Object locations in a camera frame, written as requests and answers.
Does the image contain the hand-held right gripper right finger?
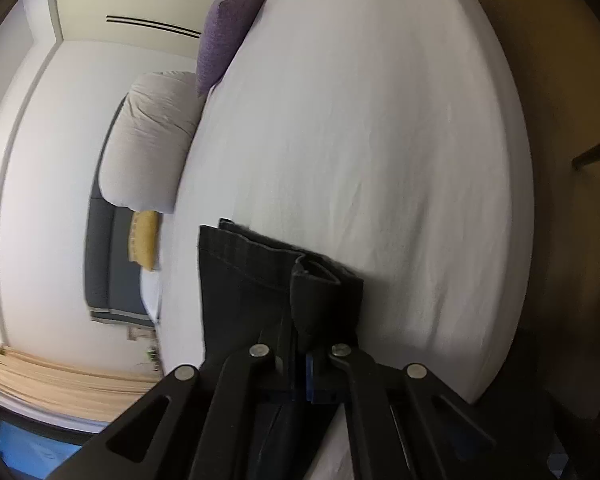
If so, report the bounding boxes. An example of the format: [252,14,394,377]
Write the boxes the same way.
[305,342,576,480]

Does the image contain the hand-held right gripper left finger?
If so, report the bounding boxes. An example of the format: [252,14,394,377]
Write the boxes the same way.
[50,319,301,480]

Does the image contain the black pants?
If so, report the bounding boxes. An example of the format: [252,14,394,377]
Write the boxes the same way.
[197,217,366,480]

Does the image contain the white pillow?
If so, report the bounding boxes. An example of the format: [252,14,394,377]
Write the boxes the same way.
[139,267,162,322]
[98,71,207,213]

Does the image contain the yellow pillow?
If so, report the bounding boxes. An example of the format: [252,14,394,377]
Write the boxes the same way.
[129,210,161,272]

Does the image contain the grey headboard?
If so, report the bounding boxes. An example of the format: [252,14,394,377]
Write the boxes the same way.
[83,95,153,323]

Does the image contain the beige curtain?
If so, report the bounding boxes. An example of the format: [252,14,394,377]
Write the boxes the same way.
[0,347,161,421]

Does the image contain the purple pillow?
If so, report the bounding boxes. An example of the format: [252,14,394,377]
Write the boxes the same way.
[196,0,277,97]

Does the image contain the white wardrobe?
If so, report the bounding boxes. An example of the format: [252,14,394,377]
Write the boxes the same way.
[50,0,253,58]

